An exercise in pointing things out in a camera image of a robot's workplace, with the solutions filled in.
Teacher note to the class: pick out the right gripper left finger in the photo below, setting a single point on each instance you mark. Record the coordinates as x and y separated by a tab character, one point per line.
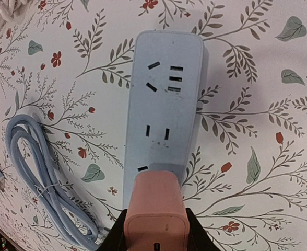
115	240

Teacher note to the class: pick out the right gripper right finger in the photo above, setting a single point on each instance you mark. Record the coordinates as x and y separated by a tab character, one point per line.
198	239

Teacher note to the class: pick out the pink charger plug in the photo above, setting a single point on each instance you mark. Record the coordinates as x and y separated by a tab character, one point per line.
156	217

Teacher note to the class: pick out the grey power strip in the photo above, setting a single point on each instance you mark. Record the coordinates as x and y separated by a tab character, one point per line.
165	80

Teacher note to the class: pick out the floral table mat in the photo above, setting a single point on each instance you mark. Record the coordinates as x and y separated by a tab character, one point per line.
69	63

